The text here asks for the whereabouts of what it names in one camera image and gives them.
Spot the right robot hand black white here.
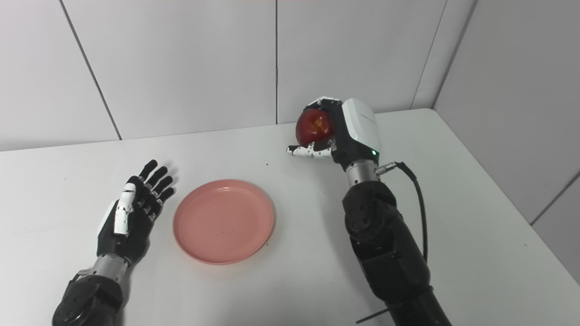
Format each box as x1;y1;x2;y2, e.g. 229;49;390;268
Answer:
287;96;382;172

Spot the red apple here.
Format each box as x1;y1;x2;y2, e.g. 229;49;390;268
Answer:
295;108;336;145

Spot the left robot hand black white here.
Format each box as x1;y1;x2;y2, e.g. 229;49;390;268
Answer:
96;159;176;265

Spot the pink round plate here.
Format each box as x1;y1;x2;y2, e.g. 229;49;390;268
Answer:
172;179;276;265

